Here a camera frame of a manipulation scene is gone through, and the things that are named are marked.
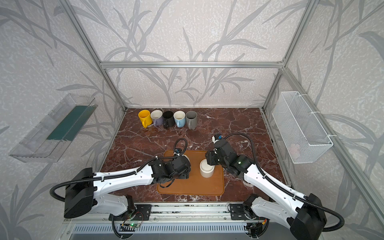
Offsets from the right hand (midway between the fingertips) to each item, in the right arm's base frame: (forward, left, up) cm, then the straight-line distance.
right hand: (209, 149), depth 79 cm
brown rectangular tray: (-14, +7, -16) cm, 22 cm away
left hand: (-7, +11, -7) cm, 15 cm away
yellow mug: (+30, +44, -8) cm, 54 cm away
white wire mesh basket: (-6, -39, +19) cm, 44 cm away
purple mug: (+31, +36, -9) cm, 48 cm away
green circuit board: (-32, +36, -15) cm, 51 cm away
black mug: (+29, +27, -10) cm, 41 cm away
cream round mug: (-8, +1, -8) cm, 12 cm away
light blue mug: (+28, +19, -7) cm, 35 cm away
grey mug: (+26, +11, -6) cm, 29 cm away
